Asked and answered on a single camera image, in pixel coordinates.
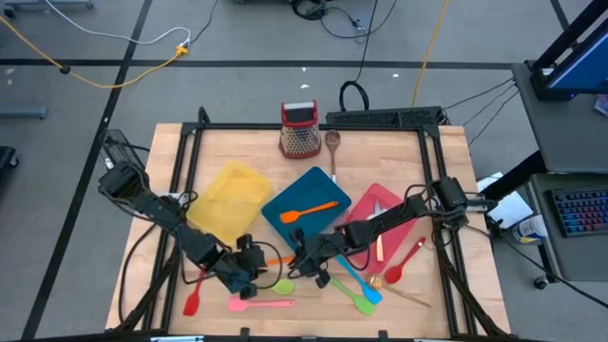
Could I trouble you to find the blue silicone spatula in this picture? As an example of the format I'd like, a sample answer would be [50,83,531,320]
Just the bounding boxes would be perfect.
[334,254,384,306]

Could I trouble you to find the black hanging power cable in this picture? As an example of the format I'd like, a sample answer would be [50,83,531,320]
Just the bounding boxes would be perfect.
[337,0,381,113]

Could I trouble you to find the white floor cable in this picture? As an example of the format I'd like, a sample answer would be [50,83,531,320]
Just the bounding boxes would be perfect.
[45,0,193,48]

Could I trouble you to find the blue plastic bin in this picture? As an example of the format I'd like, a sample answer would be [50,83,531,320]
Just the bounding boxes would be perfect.
[260,165,352,253]

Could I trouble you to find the grey keyboard shelf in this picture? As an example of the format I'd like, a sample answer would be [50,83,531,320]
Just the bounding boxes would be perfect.
[528,171,608,283]

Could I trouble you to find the red-handled metal box grater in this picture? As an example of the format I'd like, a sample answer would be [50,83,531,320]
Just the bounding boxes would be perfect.
[277,99,323,160]

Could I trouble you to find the silver metal plate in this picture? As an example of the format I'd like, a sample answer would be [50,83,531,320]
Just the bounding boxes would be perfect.
[150,334,205,342]

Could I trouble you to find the dark wooden spoon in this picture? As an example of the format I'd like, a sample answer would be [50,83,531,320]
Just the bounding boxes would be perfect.
[324,128,342,184]

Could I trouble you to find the grey desk top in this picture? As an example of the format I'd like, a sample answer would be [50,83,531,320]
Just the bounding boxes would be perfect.
[511,61,608,175]

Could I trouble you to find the yellow hanging cable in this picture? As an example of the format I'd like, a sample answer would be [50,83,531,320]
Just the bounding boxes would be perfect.
[410,0,450,108]

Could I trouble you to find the long black perforated box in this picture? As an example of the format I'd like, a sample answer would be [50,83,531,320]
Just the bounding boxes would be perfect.
[325,105,446,128]

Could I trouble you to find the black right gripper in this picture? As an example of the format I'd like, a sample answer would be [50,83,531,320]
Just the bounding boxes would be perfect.
[287,228,348,289]

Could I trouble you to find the pink silicone spatula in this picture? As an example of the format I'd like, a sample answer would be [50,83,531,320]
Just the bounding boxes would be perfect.
[227,295,296,314]

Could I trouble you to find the red silicone spatula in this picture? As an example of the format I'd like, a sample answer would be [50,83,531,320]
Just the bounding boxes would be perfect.
[182,270,206,317]

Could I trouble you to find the white paper sheet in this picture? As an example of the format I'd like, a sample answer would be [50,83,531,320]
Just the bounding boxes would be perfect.
[476,171,536,231]

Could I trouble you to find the light wooden spoon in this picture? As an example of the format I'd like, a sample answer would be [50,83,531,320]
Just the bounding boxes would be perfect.
[365,274,432,309]

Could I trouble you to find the black cable bundle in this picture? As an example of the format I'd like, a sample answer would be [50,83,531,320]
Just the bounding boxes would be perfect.
[289,0,398,43]

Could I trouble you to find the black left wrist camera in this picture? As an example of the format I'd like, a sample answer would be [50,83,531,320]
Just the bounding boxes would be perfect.
[237,244,267,270]

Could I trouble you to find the black desk beam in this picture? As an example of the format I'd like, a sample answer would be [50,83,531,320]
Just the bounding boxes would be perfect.
[479,149,548,201]

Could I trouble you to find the pink plastic bin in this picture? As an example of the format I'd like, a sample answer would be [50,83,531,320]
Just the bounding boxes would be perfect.
[332,182,422,276]

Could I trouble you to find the small black perforated box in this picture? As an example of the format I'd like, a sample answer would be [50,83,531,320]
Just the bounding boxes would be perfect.
[101,128,146,170]

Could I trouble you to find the yellow extension cable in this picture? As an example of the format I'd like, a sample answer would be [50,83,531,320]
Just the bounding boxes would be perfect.
[0,13,190,90]

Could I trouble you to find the computer monitor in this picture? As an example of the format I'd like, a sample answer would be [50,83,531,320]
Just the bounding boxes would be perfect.
[528,0,608,103]

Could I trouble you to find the backlit black keyboard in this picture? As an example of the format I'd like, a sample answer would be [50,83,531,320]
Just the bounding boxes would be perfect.
[544,188,608,238]

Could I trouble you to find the red silicone spoon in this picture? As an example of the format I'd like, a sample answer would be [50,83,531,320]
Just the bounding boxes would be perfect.
[383,236,428,285]

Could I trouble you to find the yellow plastic bin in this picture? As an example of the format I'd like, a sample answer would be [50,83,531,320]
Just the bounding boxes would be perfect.
[186,160,276,248]

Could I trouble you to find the black aluminium rig frame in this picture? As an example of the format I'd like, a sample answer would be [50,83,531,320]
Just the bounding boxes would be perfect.
[104,106,513,342]

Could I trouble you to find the grey furniture foot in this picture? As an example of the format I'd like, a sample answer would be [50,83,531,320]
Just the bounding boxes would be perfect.
[0,104,49,121]
[0,0,95,11]

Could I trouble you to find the white labelled bottle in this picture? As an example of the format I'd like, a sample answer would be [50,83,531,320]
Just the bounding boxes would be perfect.
[511,213,550,245]

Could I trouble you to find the black left camera cable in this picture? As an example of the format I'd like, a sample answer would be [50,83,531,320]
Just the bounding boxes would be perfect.
[182,239,285,292]

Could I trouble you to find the black floor object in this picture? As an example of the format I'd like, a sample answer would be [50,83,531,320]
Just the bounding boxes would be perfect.
[0,145,20,171]

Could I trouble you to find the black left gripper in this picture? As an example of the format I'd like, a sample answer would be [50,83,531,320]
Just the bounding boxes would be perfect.
[208,235,270,300]

